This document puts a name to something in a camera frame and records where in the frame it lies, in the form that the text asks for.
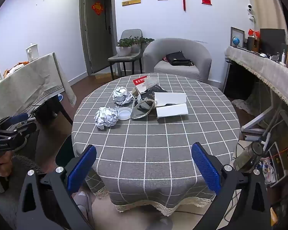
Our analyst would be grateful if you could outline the grey door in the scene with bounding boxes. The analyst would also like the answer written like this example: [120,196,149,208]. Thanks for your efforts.
[79,0,118,76]

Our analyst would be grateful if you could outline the crumpled clear plastic wrapper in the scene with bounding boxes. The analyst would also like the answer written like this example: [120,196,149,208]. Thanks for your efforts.
[144,77,160,89]

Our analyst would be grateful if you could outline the black handbag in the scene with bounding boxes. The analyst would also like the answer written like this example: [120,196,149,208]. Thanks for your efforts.
[166,51,194,67]

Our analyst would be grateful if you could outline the red and white card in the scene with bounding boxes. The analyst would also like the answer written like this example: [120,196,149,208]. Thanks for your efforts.
[132,76,148,87]

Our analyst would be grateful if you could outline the foil ball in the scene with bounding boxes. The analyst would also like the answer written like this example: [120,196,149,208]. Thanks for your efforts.
[94,106,120,130]
[112,86,134,106]

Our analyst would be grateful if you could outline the potted plant in white pot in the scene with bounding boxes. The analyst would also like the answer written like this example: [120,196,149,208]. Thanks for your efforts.
[131,36,155,53]
[116,37,132,57]

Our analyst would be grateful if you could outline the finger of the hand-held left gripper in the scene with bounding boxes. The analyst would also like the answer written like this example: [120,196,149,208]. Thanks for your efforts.
[0,123,37,149]
[0,113,29,131]

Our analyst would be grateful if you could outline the grey checked tablecloth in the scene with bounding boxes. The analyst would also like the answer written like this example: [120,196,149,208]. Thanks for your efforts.
[71,72,242,217]

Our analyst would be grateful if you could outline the box of cables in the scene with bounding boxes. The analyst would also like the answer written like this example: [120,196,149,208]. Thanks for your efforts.
[262,141,288,187]

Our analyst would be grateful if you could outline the beige patterned tablecloth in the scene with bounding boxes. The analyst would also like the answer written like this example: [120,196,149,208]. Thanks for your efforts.
[0,52,77,122]

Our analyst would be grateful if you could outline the black monitor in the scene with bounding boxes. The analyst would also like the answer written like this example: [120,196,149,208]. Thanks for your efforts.
[260,29,286,57]

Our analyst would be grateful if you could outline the grey oval strap ring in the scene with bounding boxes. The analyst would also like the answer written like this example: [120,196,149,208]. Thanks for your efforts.
[131,99,156,121]

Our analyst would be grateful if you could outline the desk with beige fringed cloth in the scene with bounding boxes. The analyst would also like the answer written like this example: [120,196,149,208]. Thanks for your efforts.
[225,46,288,115]

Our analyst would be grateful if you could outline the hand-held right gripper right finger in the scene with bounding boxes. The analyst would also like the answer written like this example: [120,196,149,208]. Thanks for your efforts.
[191,142,271,230]

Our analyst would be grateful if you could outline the clear plastic lid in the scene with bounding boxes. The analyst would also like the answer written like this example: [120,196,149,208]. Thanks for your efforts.
[118,107,132,121]

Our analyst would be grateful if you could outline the black patterned pouch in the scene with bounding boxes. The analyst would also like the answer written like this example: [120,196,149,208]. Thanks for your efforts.
[134,84,170,106]

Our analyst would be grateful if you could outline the person's left hand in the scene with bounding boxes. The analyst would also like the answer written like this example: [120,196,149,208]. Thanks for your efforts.
[0,151,14,178]

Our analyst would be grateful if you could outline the grey dining chair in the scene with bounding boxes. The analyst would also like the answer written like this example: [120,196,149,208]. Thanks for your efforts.
[108,29,143,81]

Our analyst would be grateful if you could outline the picture frame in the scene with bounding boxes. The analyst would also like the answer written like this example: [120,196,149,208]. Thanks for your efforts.
[230,27,245,49]

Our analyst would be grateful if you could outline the white kettle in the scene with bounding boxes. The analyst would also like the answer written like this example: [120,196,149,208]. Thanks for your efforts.
[26,43,39,62]

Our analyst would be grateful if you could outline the round table grey base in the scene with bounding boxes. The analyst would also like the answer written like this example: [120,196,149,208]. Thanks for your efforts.
[149,217,180,230]

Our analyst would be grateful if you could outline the dark wooden table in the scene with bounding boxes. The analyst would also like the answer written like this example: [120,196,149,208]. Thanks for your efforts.
[35,94,74,125]

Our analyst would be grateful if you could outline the red door decoration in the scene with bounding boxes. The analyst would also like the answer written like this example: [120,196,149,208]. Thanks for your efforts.
[91,1,104,16]

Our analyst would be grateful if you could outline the person's grey shoe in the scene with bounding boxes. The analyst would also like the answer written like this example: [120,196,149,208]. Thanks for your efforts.
[73,192,94,221]

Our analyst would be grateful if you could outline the grey armchair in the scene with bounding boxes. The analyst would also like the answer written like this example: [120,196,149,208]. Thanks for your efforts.
[143,38,212,82]

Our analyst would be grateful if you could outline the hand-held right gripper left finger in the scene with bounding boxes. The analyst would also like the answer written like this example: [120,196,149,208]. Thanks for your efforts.
[16,144,98,230]

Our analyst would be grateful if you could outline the low wooden step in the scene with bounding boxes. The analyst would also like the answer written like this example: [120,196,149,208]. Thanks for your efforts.
[95,73,113,81]

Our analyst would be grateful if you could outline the white metal desk frame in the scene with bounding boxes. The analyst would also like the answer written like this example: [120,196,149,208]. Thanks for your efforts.
[240,105,288,149]

